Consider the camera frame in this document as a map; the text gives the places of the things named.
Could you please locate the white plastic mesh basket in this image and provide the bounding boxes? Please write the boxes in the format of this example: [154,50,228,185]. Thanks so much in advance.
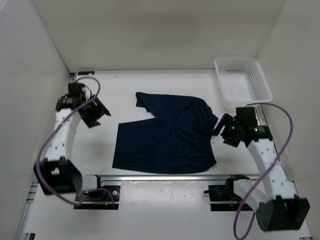
[214,56,273,109]

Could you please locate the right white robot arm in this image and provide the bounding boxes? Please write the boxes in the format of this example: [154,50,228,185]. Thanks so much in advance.
[206,104,310,232]

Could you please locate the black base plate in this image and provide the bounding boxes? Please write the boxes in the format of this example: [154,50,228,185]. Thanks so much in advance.
[73,185,121,210]
[203,185,242,212]

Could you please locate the black label strip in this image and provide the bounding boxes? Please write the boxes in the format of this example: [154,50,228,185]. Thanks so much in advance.
[77,71,95,76]

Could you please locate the aluminium front rail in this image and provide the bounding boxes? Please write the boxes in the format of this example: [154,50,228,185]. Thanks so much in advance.
[86,173,253,183]

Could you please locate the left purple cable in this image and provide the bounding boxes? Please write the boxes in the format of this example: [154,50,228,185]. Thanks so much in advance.
[36,77,116,208]

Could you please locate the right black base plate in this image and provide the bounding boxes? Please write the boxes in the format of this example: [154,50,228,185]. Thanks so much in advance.
[203,185,242,212]

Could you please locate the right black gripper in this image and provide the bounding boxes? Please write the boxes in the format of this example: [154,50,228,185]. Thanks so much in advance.
[210,113,243,148]

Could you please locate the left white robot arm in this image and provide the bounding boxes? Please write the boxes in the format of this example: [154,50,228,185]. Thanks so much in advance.
[33,80,110,206]

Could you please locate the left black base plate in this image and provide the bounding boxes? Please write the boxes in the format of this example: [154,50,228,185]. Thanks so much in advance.
[73,185,121,210]

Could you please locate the navy blue shorts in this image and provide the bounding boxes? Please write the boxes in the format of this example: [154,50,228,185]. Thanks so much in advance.
[112,92,218,175]

